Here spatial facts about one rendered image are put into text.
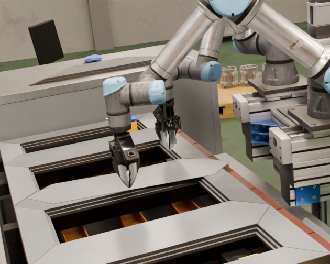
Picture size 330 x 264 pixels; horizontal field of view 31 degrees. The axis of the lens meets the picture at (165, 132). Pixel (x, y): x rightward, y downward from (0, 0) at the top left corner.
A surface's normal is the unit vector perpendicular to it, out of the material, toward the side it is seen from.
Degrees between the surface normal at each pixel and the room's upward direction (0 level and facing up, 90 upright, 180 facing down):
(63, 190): 0
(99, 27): 90
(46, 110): 90
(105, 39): 90
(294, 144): 90
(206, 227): 0
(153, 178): 0
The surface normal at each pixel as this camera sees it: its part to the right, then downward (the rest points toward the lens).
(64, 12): 0.15, 0.29
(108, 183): -0.11, -0.94
